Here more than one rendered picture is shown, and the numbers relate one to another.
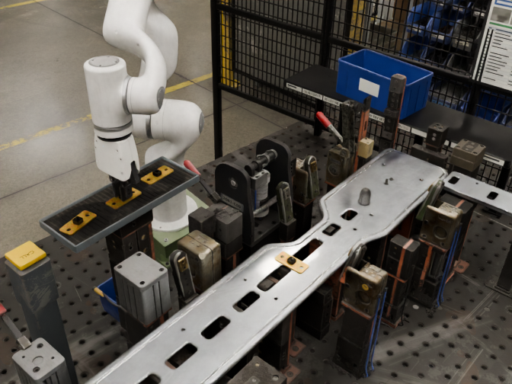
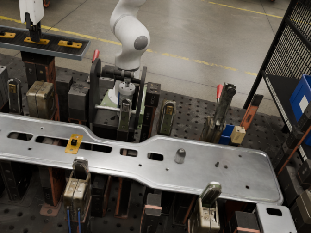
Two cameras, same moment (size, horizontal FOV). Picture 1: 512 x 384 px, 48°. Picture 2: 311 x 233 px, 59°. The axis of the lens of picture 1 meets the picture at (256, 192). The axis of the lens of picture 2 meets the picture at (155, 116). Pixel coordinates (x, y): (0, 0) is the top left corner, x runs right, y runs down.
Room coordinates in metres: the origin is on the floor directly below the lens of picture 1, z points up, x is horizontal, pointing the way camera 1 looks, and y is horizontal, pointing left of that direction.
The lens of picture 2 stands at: (0.82, -0.69, 1.66)
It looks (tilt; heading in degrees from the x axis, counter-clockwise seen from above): 39 degrees down; 47
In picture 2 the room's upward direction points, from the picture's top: 11 degrees clockwise
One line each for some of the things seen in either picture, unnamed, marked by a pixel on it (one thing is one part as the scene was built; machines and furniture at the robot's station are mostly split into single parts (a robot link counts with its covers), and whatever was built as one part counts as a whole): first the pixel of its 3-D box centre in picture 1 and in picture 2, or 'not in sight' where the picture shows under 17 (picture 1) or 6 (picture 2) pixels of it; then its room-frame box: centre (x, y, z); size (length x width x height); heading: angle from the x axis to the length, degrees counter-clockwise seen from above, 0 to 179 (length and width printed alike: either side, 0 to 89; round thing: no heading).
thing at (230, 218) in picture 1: (225, 267); (81, 127); (1.15, 0.08, 0.89); 0.13 x 0.11 x 0.38; 50
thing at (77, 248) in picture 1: (123, 199); (37, 41); (1.09, 0.31, 1.16); 0.37 x 0.14 x 0.02; 140
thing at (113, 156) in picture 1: (116, 149); (32, 4); (1.09, 0.31, 1.29); 0.10 x 0.07 x 0.11; 53
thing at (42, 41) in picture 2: (123, 196); (36, 39); (1.09, 0.31, 1.17); 0.08 x 0.04 x 0.01; 143
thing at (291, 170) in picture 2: (421, 188); (276, 205); (1.61, -0.57, 0.85); 0.12 x 0.03 x 0.30; 50
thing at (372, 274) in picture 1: (358, 319); (78, 217); (0.99, -0.27, 0.87); 0.12 x 0.09 x 0.35; 50
